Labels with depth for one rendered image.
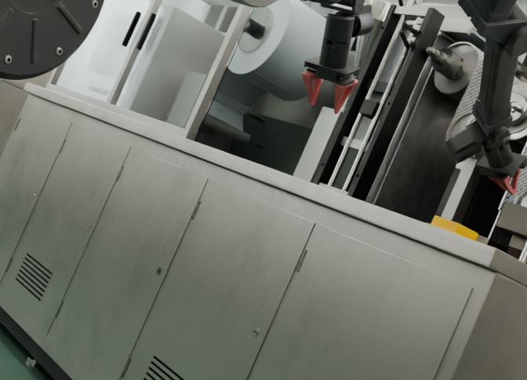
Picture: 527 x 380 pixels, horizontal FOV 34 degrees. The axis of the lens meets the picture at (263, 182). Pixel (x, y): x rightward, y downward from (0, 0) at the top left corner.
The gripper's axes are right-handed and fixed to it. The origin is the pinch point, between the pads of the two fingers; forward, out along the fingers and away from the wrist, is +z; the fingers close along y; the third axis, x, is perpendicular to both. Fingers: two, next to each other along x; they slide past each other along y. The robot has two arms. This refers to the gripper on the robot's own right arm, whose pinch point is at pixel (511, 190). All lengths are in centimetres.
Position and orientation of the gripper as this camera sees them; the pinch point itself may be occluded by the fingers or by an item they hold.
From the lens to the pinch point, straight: 209.3
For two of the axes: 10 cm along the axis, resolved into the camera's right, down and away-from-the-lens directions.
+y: 5.7, 2.1, -7.9
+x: 7.1, -6.1, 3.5
